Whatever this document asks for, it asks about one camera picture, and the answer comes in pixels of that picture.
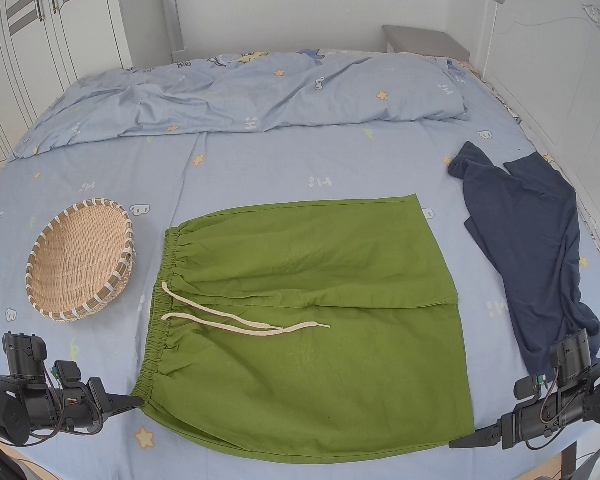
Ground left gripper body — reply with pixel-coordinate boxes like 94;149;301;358
51;361;108;433

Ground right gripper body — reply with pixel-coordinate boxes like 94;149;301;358
496;373;567;451

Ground green shorts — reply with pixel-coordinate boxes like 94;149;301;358
130;193;476;464

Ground round woven basket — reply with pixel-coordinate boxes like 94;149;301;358
25;198;138;324

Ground dark blue garment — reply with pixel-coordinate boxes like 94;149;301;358
447;140;600;374

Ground bed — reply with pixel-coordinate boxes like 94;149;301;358
0;0;600;480

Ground white wardrobe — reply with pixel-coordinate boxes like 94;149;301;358
0;0;133;169

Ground pale blue quilt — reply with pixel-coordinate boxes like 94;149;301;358
7;48;471;161

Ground grey bedside table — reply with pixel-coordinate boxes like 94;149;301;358
382;24;471;61

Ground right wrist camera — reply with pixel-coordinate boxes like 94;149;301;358
549;328;595;386

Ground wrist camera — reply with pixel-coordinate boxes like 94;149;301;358
2;332;49;383
549;328;595;386

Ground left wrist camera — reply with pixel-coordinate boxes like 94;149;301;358
2;332;49;383

